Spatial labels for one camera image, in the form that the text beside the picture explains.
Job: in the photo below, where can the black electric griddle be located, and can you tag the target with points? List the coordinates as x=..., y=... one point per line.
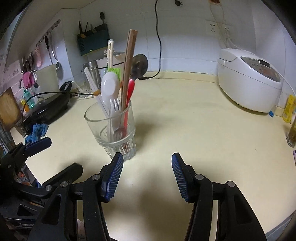
x=47, y=110

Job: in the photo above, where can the wooden brown chopsticks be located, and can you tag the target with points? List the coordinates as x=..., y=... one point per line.
x=131, y=39

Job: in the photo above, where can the wooden cutting board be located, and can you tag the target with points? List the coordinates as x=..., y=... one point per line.
x=10, y=111

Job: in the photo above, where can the green silicone basting brush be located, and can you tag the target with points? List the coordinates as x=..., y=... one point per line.
x=114, y=70

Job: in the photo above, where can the smartphone purple case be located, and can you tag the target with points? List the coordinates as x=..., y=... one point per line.
x=294, y=156

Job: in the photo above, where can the white wall socket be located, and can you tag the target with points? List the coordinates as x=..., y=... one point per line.
x=214, y=29

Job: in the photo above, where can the green disposable chopsticks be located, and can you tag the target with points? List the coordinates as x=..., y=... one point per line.
x=110, y=53

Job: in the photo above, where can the white cutting board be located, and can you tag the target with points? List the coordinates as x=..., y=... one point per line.
x=47, y=80

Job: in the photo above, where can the glass of tea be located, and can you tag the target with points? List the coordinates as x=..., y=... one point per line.
x=291, y=136

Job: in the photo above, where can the blue cloth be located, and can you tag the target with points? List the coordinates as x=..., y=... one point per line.
x=39, y=130

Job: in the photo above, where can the white plastic spoon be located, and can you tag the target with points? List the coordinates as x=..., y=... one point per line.
x=110, y=86

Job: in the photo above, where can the metal spoon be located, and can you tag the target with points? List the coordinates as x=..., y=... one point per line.
x=139, y=66

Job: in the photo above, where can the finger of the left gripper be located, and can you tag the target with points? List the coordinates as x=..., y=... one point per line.
x=69, y=174
x=38, y=146

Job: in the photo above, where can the white rice cooker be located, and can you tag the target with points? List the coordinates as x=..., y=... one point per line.
x=249, y=80

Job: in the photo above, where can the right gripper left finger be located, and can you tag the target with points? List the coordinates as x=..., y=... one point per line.
x=97, y=189

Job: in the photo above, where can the clear glass tumbler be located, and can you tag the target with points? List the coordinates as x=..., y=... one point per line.
x=100, y=127

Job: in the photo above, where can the white plastic fork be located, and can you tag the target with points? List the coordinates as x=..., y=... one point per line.
x=115, y=110

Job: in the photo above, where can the blue clip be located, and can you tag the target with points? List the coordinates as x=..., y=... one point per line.
x=271, y=113

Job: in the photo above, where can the pink hanging cloth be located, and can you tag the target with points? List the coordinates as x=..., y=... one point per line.
x=28, y=80

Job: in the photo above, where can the yellow carton box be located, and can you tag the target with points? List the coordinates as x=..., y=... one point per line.
x=289, y=109

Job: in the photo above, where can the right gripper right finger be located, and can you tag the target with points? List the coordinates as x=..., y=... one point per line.
x=236, y=219

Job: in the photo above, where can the dark green knife holder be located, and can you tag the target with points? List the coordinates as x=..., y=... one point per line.
x=94, y=39

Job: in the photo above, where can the metal fork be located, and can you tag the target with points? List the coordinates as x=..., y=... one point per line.
x=117, y=125

